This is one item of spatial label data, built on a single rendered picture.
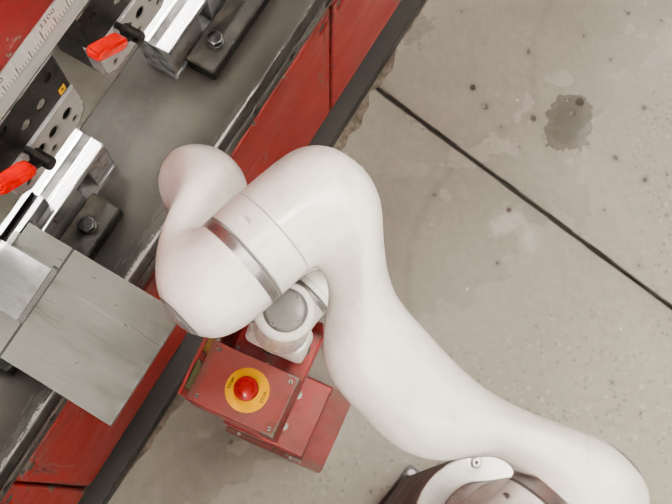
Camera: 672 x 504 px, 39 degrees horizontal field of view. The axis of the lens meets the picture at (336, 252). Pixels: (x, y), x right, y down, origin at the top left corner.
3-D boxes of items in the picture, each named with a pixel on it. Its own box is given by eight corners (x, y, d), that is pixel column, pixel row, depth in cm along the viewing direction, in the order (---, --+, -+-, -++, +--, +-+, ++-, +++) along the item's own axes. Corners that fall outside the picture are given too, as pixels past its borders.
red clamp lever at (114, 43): (103, 54, 115) (147, 31, 123) (75, 38, 115) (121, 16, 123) (100, 66, 116) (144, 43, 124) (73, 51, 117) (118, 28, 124)
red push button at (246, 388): (253, 407, 152) (251, 404, 149) (230, 396, 153) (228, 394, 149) (264, 384, 153) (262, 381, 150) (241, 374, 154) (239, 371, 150)
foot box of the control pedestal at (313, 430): (320, 474, 225) (319, 473, 213) (225, 430, 227) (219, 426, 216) (354, 397, 230) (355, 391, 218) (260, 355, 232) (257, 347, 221)
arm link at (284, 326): (284, 281, 142) (241, 326, 140) (287, 262, 129) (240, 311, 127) (325, 319, 141) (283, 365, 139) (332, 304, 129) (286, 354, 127)
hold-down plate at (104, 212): (13, 377, 143) (7, 374, 140) (-16, 359, 144) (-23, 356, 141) (125, 213, 150) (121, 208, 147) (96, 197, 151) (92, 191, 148)
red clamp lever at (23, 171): (6, 188, 110) (58, 156, 118) (-23, 171, 111) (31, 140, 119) (4, 200, 111) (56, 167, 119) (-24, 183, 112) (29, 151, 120)
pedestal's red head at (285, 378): (276, 443, 162) (270, 436, 145) (192, 405, 164) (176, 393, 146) (325, 338, 167) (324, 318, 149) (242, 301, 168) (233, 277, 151)
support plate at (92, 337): (111, 426, 130) (110, 425, 129) (-44, 329, 133) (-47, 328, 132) (183, 315, 134) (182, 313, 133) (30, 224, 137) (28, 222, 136)
